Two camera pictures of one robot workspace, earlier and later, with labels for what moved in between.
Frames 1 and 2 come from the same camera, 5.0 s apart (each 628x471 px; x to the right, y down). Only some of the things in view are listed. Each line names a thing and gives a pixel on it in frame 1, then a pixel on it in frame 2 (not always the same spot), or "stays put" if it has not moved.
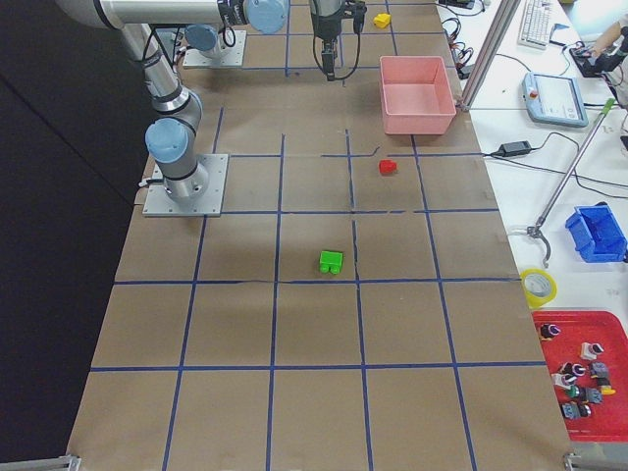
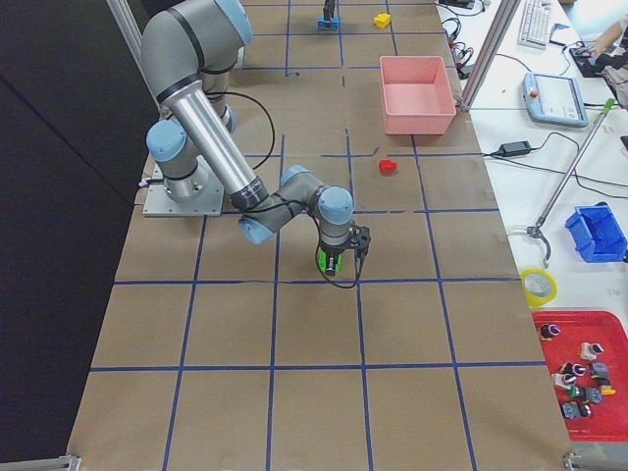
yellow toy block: (382, 20) stays put
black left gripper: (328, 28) -> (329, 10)
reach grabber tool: (539, 228) stays put
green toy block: (331, 261) stays put
